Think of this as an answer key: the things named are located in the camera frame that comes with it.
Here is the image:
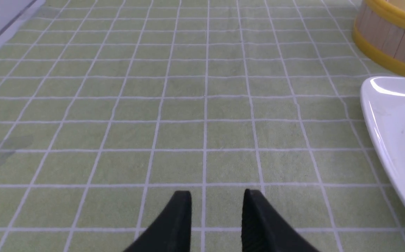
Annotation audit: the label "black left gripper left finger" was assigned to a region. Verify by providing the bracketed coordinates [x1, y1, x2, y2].
[124, 190, 192, 252]

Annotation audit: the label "white square plate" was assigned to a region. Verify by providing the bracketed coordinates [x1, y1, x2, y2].
[360, 76, 405, 207]

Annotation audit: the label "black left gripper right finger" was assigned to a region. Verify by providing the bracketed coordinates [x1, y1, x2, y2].
[241, 189, 318, 252]

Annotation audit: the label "bamboo steamer basket yellow rims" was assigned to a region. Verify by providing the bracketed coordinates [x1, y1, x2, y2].
[352, 0, 405, 77]

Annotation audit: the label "green checkered tablecloth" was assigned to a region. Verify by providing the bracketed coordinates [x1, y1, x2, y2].
[0, 0, 405, 252]

